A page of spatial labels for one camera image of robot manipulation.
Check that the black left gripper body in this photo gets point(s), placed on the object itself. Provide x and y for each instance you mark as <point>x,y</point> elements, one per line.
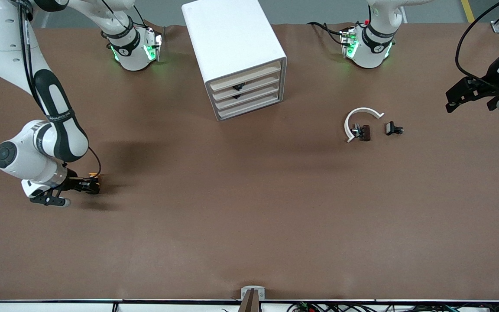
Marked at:
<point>493,79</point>

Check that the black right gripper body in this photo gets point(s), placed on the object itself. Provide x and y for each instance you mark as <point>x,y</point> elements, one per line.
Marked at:
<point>74,183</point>

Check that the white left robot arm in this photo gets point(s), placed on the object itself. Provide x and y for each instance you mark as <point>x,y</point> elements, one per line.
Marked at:
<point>373,47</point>

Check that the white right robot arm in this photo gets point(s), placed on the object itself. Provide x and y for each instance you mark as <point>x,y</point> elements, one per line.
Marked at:
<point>37,138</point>

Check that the white drawer cabinet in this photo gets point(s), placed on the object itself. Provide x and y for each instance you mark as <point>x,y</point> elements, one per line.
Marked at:
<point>232,34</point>

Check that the small black clip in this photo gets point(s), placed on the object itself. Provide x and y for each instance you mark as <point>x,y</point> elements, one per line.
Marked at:
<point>391,128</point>

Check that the white curved plastic part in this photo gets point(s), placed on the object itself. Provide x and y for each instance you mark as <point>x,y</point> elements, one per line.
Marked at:
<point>362,109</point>

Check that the brown block with metal clip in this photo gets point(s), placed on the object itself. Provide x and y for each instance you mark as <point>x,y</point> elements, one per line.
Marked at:
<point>364,132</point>

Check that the brown table cover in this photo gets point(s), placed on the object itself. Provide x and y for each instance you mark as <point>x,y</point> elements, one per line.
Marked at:
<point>249,216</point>

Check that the grey metal bracket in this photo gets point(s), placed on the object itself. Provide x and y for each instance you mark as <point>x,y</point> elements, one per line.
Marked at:
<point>253,289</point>

